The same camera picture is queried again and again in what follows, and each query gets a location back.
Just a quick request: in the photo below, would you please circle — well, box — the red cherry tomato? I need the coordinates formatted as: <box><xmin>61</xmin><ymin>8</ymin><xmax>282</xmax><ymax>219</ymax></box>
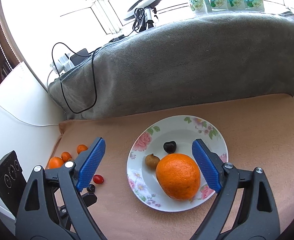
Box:
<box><xmin>93</xmin><ymin>174</ymin><xmax>104</xmax><ymax>185</ymax></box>

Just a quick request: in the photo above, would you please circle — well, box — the small mandarin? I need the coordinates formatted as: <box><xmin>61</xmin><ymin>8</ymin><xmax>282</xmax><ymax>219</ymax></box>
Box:
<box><xmin>61</xmin><ymin>151</ymin><xmax>72</xmax><ymax>163</ymax></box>
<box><xmin>76</xmin><ymin>144</ymin><xmax>88</xmax><ymax>154</ymax></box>
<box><xmin>48</xmin><ymin>157</ymin><xmax>64</xmax><ymax>169</ymax></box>

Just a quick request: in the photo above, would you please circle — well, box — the large orange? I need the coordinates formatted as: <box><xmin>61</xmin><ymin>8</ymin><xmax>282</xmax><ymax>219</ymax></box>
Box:
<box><xmin>156</xmin><ymin>153</ymin><xmax>201</xmax><ymax>201</ymax></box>

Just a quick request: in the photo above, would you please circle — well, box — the dark cherry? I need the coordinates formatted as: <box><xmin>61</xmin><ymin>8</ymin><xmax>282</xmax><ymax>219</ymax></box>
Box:
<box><xmin>163</xmin><ymin>141</ymin><xmax>177</xmax><ymax>154</ymax></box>

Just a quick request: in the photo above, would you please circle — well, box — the peach seat cover cloth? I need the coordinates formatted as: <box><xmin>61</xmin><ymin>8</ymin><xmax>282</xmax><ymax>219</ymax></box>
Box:
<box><xmin>53</xmin><ymin>94</ymin><xmax>294</xmax><ymax>239</ymax></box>

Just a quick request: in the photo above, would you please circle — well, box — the floral white plate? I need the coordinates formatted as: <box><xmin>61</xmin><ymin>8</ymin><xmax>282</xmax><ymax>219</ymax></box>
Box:
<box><xmin>126</xmin><ymin>115</ymin><xmax>228</xmax><ymax>212</ymax></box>

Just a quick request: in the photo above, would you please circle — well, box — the brown longan on plate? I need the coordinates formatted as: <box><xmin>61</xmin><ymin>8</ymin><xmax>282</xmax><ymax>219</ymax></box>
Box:
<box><xmin>145</xmin><ymin>154</ymin><xmax>160</xmax><ymax>171</ymax></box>

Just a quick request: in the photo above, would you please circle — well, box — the black power adapter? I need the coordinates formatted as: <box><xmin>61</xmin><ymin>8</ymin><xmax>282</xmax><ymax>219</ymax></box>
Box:
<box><xmin>69</xmin><ymin>48</ymin><xmax>90</xmax><ymax>66</ymax></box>

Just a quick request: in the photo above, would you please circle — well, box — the grey blanket on backrest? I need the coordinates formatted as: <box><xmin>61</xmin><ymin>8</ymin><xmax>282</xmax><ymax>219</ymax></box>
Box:
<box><xmin>48</xmin><ymin>12</ymin><xmax>294</xmax><ymax>119</ymax></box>

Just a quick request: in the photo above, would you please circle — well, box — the white cable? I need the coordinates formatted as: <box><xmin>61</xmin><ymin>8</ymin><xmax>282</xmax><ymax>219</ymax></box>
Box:
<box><xmin>0</xmin><ymin>68</ymin><xmax>60</xmax><ymax>127</ymax></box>

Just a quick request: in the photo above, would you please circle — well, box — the black cable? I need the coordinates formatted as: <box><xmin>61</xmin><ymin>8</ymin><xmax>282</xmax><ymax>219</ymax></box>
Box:
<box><xmin>51</xmin><ymin>42</ymin><xmax>105</xmax><ymax>114</ymax></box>

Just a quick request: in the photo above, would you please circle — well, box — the ring light stand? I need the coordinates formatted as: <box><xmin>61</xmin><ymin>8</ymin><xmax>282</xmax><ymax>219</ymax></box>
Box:
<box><xmin>124</xmin><ymin>0</ymin><xmax>162</xmax><ymax>33</ymax></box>

